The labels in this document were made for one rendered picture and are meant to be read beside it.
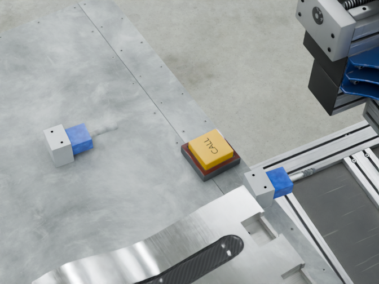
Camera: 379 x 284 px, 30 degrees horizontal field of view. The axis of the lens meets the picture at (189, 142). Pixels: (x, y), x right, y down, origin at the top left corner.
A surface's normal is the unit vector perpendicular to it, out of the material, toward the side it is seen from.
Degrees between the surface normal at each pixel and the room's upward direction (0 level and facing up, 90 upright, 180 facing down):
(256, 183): 0
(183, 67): 0
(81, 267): 21
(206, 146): 0
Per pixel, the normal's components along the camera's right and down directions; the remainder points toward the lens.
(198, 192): 0.02, -0.59
